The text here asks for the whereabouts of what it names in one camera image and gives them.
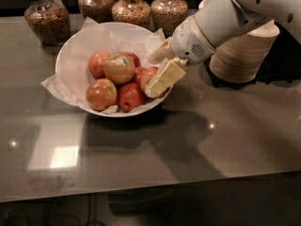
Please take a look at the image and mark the top apple with sticker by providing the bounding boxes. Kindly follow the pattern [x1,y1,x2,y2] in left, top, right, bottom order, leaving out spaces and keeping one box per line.
[103,52,135,85]

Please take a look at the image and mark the front left apple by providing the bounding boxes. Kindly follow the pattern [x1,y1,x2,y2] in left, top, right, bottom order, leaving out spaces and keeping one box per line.
[86,78,118,111]

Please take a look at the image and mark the white bowl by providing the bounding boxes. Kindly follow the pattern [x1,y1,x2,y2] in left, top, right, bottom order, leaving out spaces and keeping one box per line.
[55,22,174,119]

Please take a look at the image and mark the black mat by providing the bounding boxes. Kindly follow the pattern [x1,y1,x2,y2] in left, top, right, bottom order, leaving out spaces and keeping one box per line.
[204,24,301,88]

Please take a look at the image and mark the right apple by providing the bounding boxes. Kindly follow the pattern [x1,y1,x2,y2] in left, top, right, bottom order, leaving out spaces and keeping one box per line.
[139,66,158,97]

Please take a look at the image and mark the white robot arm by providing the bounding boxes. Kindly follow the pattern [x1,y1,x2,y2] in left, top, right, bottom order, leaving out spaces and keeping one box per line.
[145,0,301,98]

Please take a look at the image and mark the glass cereal jar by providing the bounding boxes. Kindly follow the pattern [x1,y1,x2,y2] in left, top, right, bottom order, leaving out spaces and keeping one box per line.
[78,0,115,23]
[112,0,151,28]
[150,0,188,37]
[24,0,71,46]

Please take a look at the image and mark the left glass cereal jar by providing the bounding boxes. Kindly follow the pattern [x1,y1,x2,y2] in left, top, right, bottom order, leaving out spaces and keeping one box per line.
[24,0,71,46]

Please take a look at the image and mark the front stack paper bowls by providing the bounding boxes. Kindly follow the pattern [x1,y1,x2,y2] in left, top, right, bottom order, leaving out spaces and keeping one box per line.
[209,20,279,84]

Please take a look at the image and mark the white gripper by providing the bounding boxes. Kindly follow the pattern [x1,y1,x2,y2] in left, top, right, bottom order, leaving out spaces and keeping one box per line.
[144,15,215,98]

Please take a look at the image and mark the white paper liner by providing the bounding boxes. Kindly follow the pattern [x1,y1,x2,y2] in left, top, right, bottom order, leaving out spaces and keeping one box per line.
[40,17,167,116]

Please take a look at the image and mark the middle hidden red apple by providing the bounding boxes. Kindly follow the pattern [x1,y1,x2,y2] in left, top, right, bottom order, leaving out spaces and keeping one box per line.
[132,67,145,84]

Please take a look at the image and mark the front middle red apple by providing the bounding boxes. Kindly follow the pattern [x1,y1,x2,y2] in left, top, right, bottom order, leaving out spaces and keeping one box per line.
[118,83,145,112]

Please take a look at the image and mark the back red apple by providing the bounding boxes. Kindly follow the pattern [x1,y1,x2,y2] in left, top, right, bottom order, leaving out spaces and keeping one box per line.
[125,52,141,68]

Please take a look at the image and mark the back left apple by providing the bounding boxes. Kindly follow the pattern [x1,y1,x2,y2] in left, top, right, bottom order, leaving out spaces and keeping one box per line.
[88,51,110,79]

